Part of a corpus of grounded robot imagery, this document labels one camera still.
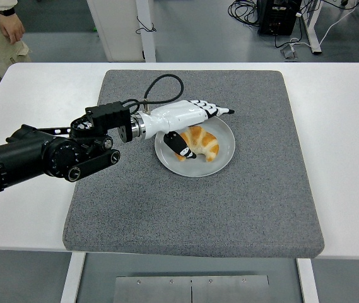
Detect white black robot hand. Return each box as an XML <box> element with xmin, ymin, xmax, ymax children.
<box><xmin>141</xmin><ymin>99</ymin><xmax>235</xmax><ymax>162</ymax></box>

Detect person's hand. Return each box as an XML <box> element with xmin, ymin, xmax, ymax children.
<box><xmin>0</xmin><ymin>13</ymin><xmax>26</xmax><ymax>44</ymax></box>

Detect golden croissant bread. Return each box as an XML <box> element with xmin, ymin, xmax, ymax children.
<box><xmin>174</xmin><ymin>125</ymin><xmax>220</xmax><ymax>162</ymax></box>

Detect grey round plate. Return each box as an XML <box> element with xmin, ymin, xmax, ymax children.
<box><xmin>154</xmin><ymin>115</ymin><xmax>237</xmax><ymax>177</ymax></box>

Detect grey metal plate with screws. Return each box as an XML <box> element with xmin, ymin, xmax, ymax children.
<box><xmin>115</xmin><ymin>275</ymin><xmax>270</xmax><ymax>303</ymax></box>

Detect grey felt mat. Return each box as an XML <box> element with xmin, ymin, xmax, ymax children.
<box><xmin>62</xmin><ymin>69</ymin><xmax>326</xmax><ymax>259</ymax></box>

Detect grey floor socket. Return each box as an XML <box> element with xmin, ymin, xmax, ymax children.
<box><xmin>280</xmin><ymin>43</ymin><xmax>299</xmax><ymax>60</ymax></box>

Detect black computer box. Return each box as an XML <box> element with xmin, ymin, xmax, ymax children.
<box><xmin>257</xmin><ymin>0</ymin><xmax>303</xmax><ymax>36</ymax></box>

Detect white desk leg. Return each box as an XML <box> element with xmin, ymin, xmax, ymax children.
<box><xmin>302</xmin><ymin>0</ymin><xmax>322</xmax><ymax>55</ymax></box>

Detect white table leg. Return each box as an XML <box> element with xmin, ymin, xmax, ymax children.
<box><xmin>296</xmin><ymin>258</ymin><xmax>320</xmax><ymax>303</ymax></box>
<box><xmin>59</xmin><ymin>251</ymin><xmax>86</xmax><ymax>303</ymax></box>

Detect thin black cable loop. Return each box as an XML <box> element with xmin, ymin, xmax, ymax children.
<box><xmin>134</xmin><ymin>15</ymin><xmax>157</xmax><ymax>35</ymax></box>

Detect black floor cables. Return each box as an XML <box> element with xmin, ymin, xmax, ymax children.
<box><xmin>228</xmin><ymin>0</ymin><xmax>261</xmax><ymax>26</ymax></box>

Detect white cable to desk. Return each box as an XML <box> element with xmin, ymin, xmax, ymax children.
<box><xmin>288</xmin><ymin>0</ymin><xmax>359</xmax><ymax>51</ymax></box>

